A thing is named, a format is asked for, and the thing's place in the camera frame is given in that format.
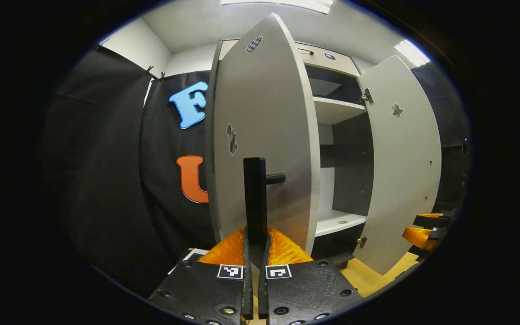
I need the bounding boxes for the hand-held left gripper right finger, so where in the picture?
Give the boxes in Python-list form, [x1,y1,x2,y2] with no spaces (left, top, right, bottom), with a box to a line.
[259,226,364,325]

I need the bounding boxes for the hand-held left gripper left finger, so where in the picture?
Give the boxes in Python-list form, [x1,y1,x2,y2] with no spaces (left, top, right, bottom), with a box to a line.
[148,224,254,325]

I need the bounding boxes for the beige cabinet door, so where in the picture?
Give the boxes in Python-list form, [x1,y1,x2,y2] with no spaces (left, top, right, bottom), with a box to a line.
[210,13,321,257]
[353,55,442,276]

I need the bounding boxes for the black door handle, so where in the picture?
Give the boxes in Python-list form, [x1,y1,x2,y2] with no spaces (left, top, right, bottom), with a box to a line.
[243,157,286,271]

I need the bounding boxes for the beige double-door shoe cabinet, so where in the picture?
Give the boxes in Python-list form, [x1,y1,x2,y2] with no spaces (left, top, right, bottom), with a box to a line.
[204,40,374,271]

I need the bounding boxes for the beige cabinet drawer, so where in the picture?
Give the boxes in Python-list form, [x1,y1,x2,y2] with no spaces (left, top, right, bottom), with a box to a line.
[219,40,361,77]

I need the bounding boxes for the black backdrop cloth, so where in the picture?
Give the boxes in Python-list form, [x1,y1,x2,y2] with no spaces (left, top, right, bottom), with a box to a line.
[140,70,218,259]
[39,45,161,298]
[411,63,470,213]

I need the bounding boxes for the small ceiling light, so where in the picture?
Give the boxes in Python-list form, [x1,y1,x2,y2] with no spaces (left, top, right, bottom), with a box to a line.
[394,39,431,67]

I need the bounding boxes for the long ceiling light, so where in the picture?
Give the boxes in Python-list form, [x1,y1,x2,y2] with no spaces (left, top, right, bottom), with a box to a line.
[220,0,334,15]

